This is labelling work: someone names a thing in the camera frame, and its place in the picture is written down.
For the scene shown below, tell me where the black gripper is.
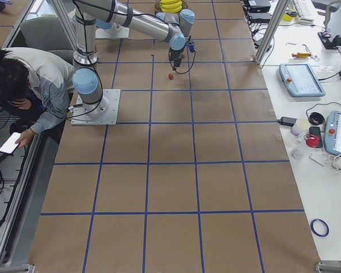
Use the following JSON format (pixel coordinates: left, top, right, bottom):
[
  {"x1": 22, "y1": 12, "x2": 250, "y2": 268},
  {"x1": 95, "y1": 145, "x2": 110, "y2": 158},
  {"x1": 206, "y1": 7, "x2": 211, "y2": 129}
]
[{"x1": 168, "y1": 39, "x2": 196, "y2": 71}]

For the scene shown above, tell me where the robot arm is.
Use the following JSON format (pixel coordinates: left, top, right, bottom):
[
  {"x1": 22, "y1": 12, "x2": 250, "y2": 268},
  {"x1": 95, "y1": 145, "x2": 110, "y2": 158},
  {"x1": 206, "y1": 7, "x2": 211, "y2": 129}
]
[{"x1": 70, "y1": 1, "x2": 196, "y2": 126}]

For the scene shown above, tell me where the yellow banana bunch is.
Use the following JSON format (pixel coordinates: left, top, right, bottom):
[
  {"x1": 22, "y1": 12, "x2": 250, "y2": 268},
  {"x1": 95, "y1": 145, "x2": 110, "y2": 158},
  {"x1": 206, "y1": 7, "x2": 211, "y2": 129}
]
[{"x1": 157, "y1": 0, "x2": 182, "y2": 13}]

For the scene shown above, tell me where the black power adapter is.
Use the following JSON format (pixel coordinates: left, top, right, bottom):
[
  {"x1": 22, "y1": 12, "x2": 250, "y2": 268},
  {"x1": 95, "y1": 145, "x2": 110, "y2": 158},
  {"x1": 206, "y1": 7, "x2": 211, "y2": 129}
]
[{"x1": 277, "y1": 117, "x2": 297, "y2": 127}]

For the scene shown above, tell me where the upper teach pendant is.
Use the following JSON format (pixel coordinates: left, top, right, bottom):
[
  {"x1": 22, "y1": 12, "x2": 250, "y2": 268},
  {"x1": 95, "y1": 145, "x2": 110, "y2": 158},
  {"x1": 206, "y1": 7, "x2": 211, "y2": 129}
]
[{"x1": 278, "y1": 63, "x2": 326, "y2": 97}]

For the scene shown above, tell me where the teach pendant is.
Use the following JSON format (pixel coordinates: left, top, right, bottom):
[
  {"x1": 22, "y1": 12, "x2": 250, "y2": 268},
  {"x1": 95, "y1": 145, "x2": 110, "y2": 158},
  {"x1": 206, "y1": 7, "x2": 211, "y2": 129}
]
[
  {"x1": 324, "y1": 110, "x2": 341, "y2": 155},
  {"x1": 278, "y1": 63, "x2": 326, "y2": 97}
]

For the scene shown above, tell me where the grey office chair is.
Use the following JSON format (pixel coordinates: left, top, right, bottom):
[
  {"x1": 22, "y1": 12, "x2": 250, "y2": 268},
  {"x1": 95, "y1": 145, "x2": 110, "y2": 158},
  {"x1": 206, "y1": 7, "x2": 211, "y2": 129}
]
[{"x1": 20, "y1": 16, "x2": 74, "y2": 64}]

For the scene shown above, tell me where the white cup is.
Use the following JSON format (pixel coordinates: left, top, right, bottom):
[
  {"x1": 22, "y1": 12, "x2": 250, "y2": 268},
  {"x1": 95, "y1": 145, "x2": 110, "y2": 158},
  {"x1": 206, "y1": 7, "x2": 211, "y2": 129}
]
[{"x1": 290, "y1": 118, "x2": 310, "y2": 136}]

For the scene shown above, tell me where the person in grey jacket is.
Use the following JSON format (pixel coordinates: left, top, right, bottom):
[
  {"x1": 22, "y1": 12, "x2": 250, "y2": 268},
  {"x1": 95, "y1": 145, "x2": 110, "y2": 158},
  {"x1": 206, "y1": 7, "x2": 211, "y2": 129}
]
[{"x1": 0, "y1": 47, "x2": 74, "y2": 147}]

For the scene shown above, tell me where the red round object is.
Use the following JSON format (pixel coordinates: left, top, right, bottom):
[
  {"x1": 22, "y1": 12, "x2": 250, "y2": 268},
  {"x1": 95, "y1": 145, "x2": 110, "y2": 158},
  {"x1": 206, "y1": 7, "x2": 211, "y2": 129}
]
[{"x1": 304, "y1": 134, "x2": 320, "y2": 148}]

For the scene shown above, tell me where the lower teach pendant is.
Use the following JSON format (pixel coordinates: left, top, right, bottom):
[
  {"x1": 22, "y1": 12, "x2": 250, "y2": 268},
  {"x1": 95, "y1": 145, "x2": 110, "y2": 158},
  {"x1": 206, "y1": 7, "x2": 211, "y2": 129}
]
[{"x1": 324, "y1": 110, "x2": 341, "y2": 155}]

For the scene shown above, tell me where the white smartphone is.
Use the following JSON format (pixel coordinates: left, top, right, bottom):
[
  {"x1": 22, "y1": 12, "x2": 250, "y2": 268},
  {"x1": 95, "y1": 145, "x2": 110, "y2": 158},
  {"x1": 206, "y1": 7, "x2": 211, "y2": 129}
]
[{"x1": 0, "y1": 132, "x2": 21, "y2": 154}]

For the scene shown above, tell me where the blue tape roll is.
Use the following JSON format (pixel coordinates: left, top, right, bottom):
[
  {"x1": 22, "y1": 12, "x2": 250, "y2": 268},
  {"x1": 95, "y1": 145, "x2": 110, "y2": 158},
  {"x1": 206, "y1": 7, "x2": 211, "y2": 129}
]
[{"x1": 310, "y1": 218, "x2": 330, "y2": 238}]

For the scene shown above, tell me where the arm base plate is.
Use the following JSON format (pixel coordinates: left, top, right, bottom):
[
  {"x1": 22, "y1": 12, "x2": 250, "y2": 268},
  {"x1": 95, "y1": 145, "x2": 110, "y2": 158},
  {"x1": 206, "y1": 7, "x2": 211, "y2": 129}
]
[
  {"x1": 95, "y1": 20, "x2": 130, "y2": 40},
  {"x1": 70, "y1": 89, "x2": 121, "y2": 126}
]

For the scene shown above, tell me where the aluminium frame post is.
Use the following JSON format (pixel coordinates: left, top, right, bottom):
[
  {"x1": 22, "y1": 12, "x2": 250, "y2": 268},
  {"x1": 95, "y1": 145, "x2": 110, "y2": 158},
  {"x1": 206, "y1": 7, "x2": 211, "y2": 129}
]
[{"x1": 254, "y1": 0, "x2": 289, "y2": 65}]

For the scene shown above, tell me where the yellow handled tool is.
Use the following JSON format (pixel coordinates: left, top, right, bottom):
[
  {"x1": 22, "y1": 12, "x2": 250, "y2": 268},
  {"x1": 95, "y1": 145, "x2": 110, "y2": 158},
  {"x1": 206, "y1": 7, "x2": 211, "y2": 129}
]
[{"x1": 292, "y1": 52, "x2": 311, "y2": 59}]

